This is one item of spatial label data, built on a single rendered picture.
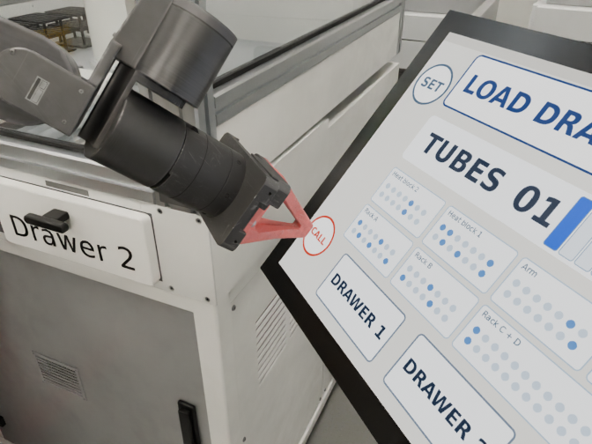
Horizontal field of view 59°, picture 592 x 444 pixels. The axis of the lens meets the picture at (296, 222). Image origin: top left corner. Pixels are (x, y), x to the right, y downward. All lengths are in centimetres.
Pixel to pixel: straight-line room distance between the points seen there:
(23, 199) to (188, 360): 35
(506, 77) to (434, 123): 7
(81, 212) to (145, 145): 43
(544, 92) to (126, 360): 80
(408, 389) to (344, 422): 125
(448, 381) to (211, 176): 22
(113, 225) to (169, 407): 40
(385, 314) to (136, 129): 23
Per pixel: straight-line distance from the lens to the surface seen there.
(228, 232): 39
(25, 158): 85
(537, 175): 40
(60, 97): 36
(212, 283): 73
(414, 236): 42
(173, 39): 37
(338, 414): 165
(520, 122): 43
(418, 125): 48
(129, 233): 75
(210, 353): 84
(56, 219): 80
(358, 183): 49
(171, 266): 76
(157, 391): 101
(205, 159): 39
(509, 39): 48
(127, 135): 37
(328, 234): 49
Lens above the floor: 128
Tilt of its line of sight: 31 degrees down
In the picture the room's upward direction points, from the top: straight up
